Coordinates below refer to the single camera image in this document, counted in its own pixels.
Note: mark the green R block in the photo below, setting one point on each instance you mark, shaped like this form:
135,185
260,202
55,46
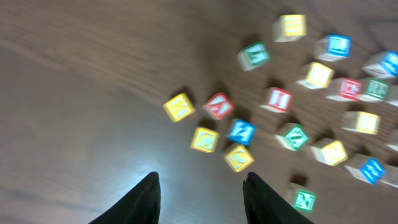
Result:
373,90

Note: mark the green L block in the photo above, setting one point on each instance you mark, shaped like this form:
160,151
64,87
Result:
253,56

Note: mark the green N block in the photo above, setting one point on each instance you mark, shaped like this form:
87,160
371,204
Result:
300,198

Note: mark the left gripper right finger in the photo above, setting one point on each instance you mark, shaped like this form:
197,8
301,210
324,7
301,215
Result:
263,205

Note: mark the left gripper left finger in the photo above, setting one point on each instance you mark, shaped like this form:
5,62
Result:
141,205

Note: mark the yellow S block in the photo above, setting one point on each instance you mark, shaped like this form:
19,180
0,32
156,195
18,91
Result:
315,76

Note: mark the yellow block top left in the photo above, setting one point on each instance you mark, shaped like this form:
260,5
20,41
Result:
290,28

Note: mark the blue tilted L block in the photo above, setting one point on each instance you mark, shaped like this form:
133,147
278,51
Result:
382,65

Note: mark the yellow centre block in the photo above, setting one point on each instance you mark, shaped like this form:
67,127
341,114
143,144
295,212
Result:
361,122

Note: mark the yellow tilted O block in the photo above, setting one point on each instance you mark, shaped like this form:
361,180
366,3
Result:
329,151

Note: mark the yellow K block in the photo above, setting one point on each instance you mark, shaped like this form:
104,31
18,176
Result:
179,107

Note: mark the blue 2 block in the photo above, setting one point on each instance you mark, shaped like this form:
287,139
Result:
241,131

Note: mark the red A block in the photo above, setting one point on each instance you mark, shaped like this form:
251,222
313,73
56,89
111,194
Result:
219,106

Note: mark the yellow C block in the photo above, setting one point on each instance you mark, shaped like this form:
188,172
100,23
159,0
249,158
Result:
204,140

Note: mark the blue H block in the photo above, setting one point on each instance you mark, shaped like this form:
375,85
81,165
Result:
365,168

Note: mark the green Z block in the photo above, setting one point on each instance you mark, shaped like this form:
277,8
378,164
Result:
292,136

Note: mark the red E block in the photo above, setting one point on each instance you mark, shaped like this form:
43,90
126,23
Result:
344,89

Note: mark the red I block left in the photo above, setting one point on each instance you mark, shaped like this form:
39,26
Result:
276,100

